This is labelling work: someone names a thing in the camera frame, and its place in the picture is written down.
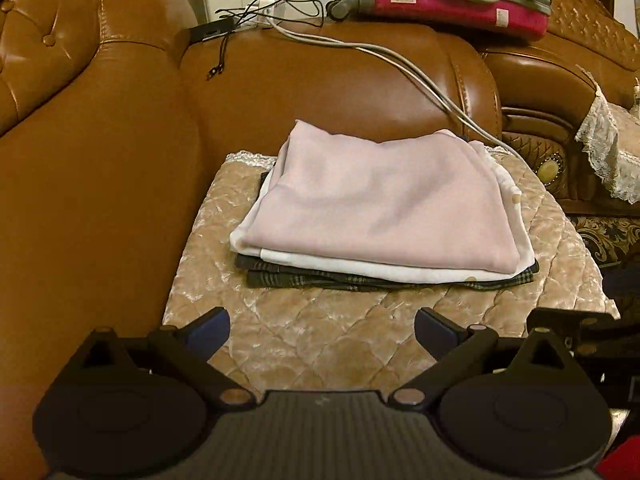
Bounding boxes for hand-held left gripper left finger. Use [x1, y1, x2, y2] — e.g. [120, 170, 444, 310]
[59, 306, 257, 415]

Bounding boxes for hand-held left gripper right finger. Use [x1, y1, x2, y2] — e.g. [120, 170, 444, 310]
[392, 307, 587, 412]

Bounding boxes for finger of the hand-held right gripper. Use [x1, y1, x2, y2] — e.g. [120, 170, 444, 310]
[526, 307, 622, 357]

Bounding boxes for pink garment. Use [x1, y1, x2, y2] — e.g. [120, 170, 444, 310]
[247, 119, 524, 272]

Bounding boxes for red cloth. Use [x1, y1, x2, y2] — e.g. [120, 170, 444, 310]
[597, 437, 640, 480]

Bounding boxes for blue gold patterned cloth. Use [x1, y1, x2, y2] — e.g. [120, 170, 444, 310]
[570, 212, 640, 273]

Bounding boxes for dark plaid folded garment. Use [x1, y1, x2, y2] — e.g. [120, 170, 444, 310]
[235, 170, 541, 292]

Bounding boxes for beige quilted seat cover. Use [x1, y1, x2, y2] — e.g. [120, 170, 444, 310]
[161, 149, 621, 397]

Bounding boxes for white folded garment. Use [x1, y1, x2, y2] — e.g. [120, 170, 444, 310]
[229, 139, 534, 285]

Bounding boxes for cream lace sofa cover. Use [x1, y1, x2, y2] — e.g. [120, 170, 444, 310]
[575, 65, 640, 205]

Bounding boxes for brown leather sofa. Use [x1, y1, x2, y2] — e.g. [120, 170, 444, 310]
[0, 0, 503, 472]

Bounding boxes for ornate carved brown sofa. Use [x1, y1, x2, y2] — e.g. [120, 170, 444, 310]
[475, 0, 640, 217]

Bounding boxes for black electronic device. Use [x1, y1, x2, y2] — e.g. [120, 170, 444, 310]
[189, 16, 239, 44]

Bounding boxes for white power strip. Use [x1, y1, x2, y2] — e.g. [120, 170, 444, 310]
[246, 2, 287, 27]

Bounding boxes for pink suitcase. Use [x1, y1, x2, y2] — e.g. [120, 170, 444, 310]
[326, 0, 554, 41]

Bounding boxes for white cable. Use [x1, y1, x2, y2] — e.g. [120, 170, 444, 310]
[267, 12, 522, 161]

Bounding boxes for black cable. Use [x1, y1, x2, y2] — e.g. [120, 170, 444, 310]
[215, 0, 326, 28]

